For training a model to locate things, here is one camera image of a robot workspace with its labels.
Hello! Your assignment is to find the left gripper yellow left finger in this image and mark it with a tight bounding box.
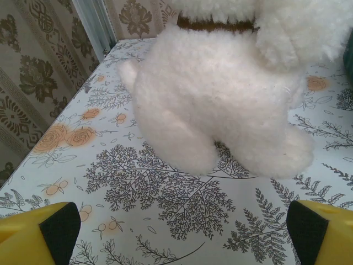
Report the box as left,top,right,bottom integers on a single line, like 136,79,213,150
0,202,81,265

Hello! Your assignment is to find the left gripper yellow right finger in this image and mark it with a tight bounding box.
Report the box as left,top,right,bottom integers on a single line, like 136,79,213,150
286,200,353,265

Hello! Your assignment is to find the dark green plastic container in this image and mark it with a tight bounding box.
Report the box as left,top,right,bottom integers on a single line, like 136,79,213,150
343,44,353,76

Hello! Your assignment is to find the white teddy bear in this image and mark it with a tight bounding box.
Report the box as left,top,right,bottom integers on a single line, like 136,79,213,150
115,0,353,177

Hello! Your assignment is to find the aluminium corner post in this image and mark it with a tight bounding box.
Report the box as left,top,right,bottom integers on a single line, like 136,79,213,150
73,0,117,56

